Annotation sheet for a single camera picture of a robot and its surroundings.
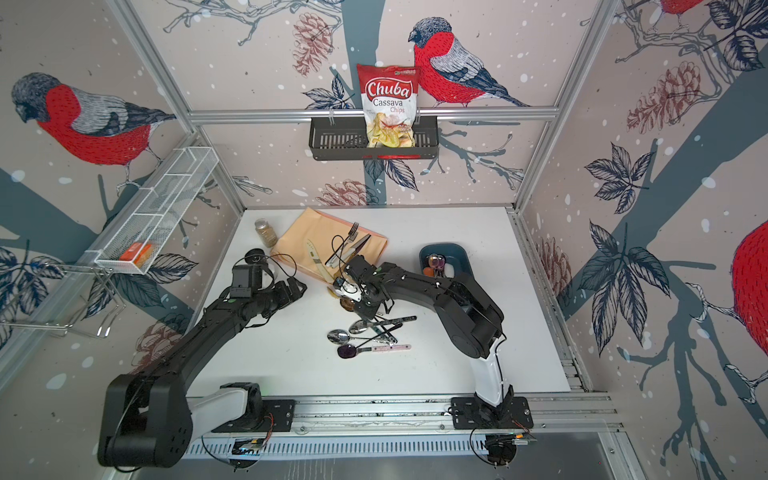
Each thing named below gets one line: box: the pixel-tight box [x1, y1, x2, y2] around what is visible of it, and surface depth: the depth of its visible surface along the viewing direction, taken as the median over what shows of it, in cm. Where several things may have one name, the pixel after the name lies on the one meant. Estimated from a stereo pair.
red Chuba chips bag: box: [356, 64, 420, 148], surface depth 85 cm
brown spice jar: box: [254, 218, 279, 248], surface depth 106 cm
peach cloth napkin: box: [270, 207, 389, 283], surface depth 112 cm
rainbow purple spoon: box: [428, 253, 447, 270], surface depth 103 cm
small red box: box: [120, 242, 153, 265], surface depth 67 cm
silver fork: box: [326, 222, 359, 268], surface depth 113 cm
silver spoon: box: [327, 329, 391, 345], surface depth 87 cm
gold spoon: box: [340, 296, 354, 312], surface depth 93 cm
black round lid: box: [244, 248, 266, 264], surface depth 94 cm
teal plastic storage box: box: [419, 243, 476, 279], surface depth 103 cm
